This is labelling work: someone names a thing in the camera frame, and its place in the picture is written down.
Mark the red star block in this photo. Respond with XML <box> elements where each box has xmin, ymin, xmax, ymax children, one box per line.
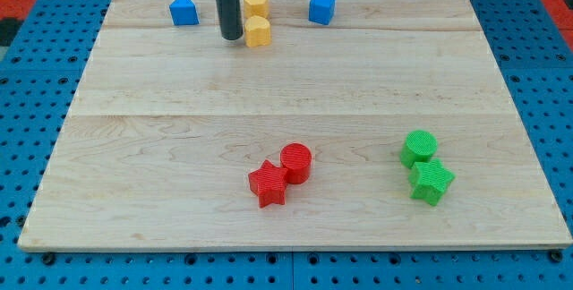
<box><xmin>248</xmin><ymin>160</ymin><xmax>287</xmax><ymax>208</ymax></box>

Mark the yellow heart block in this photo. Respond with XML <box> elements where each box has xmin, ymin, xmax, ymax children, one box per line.
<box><xmin>244</xmin><ymin>15</ymin><xmax>272</xmax><ymax>47</ymax></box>

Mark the green star block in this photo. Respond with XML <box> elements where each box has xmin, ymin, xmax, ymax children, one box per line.
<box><xmin>408</xmin><ymin>158</ymin><xmax>456</xmax><ymax>206</ymax></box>

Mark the red cylinder block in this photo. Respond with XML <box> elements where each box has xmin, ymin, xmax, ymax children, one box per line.
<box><xmin>279</xmin><ymin>143</ymin><xmax>312</xmax><ymax>184</ymax></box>

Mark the light wooden board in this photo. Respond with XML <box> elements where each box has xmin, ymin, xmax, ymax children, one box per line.
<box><xmin>18</xmin><ymin>0</ymin><xmax>572</xmax><ymax>252</ymax></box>

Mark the blue cube block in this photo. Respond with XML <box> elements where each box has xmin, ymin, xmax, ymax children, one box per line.
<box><xmin>308</xmin><ymin>0</ymin><xmax>336</xmax><ymax>25</ymax></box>

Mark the yellow hexagon block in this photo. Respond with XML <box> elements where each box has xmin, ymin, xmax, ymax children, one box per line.
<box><xmin>244</xmin><ymin>0</ymin><xmax>269</xmax><ymax>19</ymax></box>

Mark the green cylinder block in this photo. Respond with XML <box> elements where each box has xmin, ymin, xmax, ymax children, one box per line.
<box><xmin>399</xmin><ymin>130</ymin><xmax>439</xmax><ymax>168</ymax></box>

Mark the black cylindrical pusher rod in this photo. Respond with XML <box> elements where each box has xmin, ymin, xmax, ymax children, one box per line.
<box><xmin>216</xmin><ymin>0</ymin><xmax>243</xmax><ymax>41</ymax></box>

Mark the blue pentagon block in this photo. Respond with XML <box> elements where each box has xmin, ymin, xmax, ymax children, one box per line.
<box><xmin>169</xmin><ymin>0</ymin><xmax>200</xmax><ymax>26</ymax></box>

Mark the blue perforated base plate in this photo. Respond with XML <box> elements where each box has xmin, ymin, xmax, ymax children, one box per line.
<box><xmin>1</xmin><ymin>0</ymin><xmax>572</xmax><ymax>289</ymax></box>

